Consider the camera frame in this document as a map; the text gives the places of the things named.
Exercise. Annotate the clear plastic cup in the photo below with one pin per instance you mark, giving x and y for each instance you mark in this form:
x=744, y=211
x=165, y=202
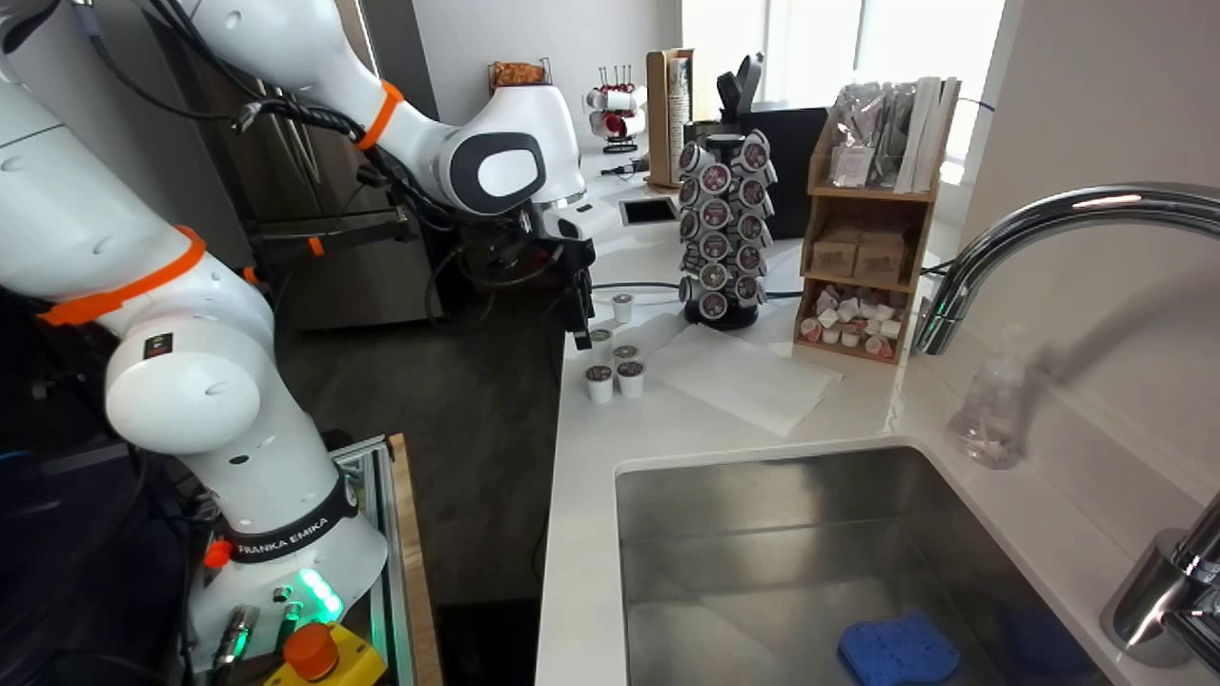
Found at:
x=991, y=422

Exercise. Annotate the wooden shelf organizer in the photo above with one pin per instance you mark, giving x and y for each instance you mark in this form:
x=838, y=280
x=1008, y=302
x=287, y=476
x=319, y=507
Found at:
x=880, y=211

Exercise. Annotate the red white kitchen appliance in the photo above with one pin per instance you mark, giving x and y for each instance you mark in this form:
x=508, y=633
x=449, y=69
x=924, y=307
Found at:
x=614, y=111

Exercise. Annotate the yellow emergency stop button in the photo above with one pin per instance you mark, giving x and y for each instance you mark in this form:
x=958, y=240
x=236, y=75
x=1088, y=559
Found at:
x=310, y=648

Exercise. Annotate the stainless steel refrigerator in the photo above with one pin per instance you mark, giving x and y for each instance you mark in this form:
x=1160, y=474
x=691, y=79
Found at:
x=381, y=286

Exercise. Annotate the chrome kitchen faucet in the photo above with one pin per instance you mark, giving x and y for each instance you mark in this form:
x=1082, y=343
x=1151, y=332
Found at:
x=1017, y=224

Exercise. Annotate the white paper towel sheet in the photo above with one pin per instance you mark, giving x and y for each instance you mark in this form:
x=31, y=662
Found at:
x=747, y=381

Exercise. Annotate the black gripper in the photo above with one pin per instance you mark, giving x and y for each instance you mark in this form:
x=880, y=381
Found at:
x=568, y=254

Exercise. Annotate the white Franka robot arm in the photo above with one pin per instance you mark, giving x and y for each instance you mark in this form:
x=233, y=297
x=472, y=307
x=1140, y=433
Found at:
x=193, y=381

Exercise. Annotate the black square tray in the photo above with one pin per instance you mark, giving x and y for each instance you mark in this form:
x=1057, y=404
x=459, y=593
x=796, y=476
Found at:
x=650, y=211

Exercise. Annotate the black coffee pod carousel rack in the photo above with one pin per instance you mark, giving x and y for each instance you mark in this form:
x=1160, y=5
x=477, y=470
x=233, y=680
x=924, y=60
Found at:
x=727, y=230

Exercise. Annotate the brown cardboard box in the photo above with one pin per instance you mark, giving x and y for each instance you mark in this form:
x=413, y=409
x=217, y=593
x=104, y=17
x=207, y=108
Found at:
x=834, y=257
x=881, y=259

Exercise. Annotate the white paper packets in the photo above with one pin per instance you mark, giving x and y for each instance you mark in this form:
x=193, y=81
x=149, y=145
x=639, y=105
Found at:
x=935, y=133

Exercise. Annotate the snack display rack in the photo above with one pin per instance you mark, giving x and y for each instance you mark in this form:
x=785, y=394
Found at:
x=519, y=75

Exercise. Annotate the blue sponge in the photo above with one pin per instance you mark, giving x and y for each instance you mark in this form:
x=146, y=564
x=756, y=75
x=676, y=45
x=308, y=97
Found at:
x=897, y=648

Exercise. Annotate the silver foil packet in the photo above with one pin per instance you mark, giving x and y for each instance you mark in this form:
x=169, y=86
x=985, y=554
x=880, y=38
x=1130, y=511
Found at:
x=862, y=133

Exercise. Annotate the black coffee machine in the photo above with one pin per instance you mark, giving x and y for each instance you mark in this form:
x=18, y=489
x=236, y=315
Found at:
x=801, y=154

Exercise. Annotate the wooden upright stand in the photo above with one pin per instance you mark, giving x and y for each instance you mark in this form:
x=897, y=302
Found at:
x=667, y=117

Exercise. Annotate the wood edged robot cart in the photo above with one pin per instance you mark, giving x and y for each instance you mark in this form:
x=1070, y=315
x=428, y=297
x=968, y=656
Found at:
x=413, y=572

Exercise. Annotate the bright window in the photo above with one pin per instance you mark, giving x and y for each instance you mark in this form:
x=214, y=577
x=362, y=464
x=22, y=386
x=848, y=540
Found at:
x=812, y=51

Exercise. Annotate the small white coffee pod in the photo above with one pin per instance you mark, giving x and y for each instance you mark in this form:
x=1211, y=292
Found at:
x=605, y=342
x=630, y=379
x=599, y=386
x=622, y=309
x=627, y=357

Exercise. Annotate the stainless steel sink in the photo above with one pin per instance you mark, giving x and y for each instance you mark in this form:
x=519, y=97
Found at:
x=765, y=572

